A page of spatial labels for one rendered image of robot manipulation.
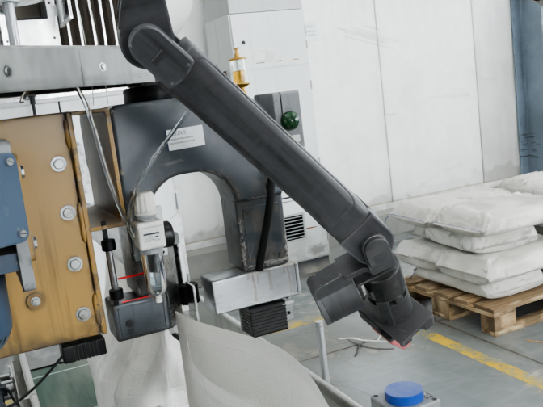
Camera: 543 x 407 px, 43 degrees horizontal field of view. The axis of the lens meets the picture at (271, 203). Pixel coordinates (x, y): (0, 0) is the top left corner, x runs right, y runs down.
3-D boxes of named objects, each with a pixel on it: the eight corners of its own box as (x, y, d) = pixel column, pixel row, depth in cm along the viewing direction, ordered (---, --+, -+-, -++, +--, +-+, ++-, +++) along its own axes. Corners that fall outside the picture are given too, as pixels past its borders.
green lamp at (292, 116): (303, 129, 105) (301, 109, 105) (285, 132, 104) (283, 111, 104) (296, 129, 108) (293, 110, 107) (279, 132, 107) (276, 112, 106)
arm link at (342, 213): (153, 10, 70) (145, -5, 79) (115, 52, 70) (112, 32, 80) (409, 249, 89) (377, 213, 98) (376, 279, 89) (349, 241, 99)
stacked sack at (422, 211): (524, 211, 395) (523, 187, 393) (426, 233, 372) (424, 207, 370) (476, 204, 435) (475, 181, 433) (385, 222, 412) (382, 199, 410)
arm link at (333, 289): (385, 232, 87) (362, 205, 95) (303, 273, 87) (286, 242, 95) (412, 303, 93) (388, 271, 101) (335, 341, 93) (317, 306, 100)
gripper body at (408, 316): (403, 350, 98) (393, 320, 93) (356, 311, 105) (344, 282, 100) (436, 320, 100) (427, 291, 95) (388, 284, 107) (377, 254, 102)
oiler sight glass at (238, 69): (251, 81, 104) (248, 58, 104) (235, 83, 103) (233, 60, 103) (245, 82, 107) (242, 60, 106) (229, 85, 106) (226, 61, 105)
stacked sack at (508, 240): (545, 246, 362) (543, 220, 360) (475, 261, 349) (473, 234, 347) (470, 227, 424) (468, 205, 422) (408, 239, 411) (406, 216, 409)
